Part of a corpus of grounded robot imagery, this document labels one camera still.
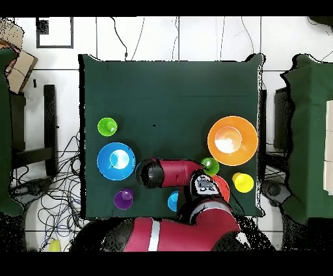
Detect black square floor frame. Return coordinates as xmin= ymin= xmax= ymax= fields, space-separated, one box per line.
xmin=35 ymin=17 xmax=74 ymax=49

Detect black stand frame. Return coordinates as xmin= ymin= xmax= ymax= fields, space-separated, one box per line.
xmin=10 ymin=83 xmax=59 ymax=178
xmin=258 ymin=89 xmax=268 ymax=180

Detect purple cup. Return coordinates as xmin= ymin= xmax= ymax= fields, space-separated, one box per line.
xmin=113 ymin=187 xmax=135 ymax=211

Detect red-orange bowl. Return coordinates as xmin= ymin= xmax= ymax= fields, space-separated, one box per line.
xmin=211 ymin=174 xmax=232 ymax=204

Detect grey black stand base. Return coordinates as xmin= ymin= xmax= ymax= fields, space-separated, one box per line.
xmin=11 ymin=176 xmax=54 ymax=206
xmin=261 ymin=179 xmax=293 ymax=208

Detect large blue bowl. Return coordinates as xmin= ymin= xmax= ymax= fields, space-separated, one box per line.
xmin=96 ymin=142 xmax=137 ymax=182

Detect ridged green cup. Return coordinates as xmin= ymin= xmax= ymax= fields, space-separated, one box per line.
xmin=97 ymin=117 xmax=118 ymax=137

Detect smooth green cup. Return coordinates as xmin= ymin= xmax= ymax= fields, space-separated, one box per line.
xmin=200 ymin=157 xmax=220 ymax=177

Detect black floor cable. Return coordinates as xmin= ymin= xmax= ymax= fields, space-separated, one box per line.
xmin=110 ymin=16 xmax=129 ymax=61

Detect tangle of floor cables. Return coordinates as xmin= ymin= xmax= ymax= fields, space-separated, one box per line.
xmin=10 ymin=130 xmax=87 ymax=252

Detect large yellow-orange bowl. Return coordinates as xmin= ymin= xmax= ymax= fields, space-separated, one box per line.
xmin=207 ymin=115 xmax=259 ymax=167

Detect yellow cup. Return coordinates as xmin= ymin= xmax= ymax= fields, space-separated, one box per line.
xmin=232 ymin=172 xmax=255 ymax=194

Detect green cloth side table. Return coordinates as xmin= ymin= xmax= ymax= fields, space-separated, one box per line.
xmin=280 ymin=53 xmax=333 ymax=225
xmin=0 ymin=48 xmax=24 ymax=217

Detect black equipment cabinet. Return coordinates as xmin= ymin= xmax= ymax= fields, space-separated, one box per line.
xmin=273 ymin=87 xmax=295 ymax=152

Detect dark green tablecloth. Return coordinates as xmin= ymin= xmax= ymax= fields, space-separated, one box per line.
xmin=78 ymin=53 xmax=266 ymax=219

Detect cardboard box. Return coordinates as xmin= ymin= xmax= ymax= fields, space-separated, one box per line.
xmin=0 ymin=18 xmax=38 ymax=94

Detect small yellow object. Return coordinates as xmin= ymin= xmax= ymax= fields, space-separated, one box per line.
xmin=48 ymin=238 xmax=62 ymax=253

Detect light blue cup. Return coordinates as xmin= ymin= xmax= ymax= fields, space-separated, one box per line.
xmin=166 ymin=190 xmax=180 ymax=212

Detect white boxes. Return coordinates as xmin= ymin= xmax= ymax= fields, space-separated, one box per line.
xmin=323 ymin=100 xmax=333 ymax=196

